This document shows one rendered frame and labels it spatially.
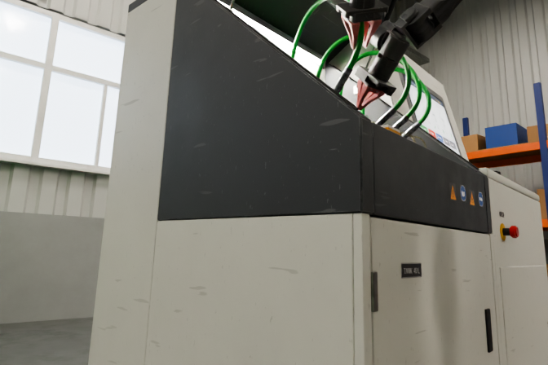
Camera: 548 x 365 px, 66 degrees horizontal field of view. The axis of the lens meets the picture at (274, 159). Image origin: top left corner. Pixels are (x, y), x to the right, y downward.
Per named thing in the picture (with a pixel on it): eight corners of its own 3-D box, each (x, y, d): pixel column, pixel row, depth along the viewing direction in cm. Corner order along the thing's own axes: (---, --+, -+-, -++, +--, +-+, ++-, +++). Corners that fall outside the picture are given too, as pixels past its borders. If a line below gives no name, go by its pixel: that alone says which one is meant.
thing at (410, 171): (374, 214, 69) (373, 121, 72) (351, 215, 72) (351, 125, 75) (488, 233, 113) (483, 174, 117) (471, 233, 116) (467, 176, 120)
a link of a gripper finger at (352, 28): (338, 45, 102) (341, 5, 96) (366, 41, 103) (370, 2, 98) (349, 55, 97) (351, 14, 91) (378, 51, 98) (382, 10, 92)
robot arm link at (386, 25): (418, 8, 97) (435, 33, 102) (395, -4, 107) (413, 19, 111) (378, 46, 101) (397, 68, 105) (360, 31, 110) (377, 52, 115)
